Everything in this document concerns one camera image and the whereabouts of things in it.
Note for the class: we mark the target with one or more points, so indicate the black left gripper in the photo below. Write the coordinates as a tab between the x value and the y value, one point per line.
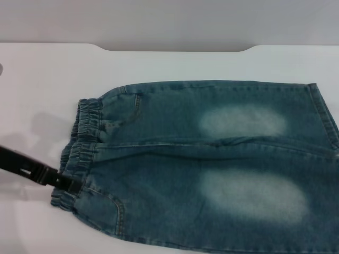
16	158

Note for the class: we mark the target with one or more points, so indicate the blue denim shorts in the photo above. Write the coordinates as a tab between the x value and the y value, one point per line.
212	164

